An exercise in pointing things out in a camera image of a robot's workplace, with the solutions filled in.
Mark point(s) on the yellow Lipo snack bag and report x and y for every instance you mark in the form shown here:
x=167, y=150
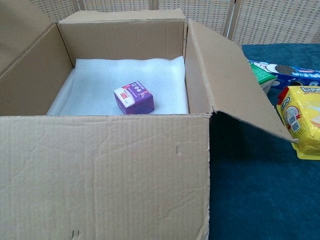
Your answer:
x=305, y=120

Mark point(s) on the purple tissue pack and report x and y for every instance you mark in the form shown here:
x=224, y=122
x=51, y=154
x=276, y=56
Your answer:
x=135, y=98

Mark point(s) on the woven rattan folding screen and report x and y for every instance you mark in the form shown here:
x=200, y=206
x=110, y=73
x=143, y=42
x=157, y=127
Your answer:
x=270, y=20

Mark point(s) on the green tissue pack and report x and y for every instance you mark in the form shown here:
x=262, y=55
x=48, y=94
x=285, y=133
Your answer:
x=262, y=76

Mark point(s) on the blue Oreo cookie package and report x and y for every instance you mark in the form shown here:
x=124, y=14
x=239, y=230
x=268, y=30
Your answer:
x=297, y=73

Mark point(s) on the large brown cardboard box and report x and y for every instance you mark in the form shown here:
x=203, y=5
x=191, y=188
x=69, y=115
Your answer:
x=100, y=175

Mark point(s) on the white foam sheet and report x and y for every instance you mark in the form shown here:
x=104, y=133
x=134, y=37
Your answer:
x=95, y=85

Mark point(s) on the dark blue table cloth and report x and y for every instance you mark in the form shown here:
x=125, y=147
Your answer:
x=262, y=195

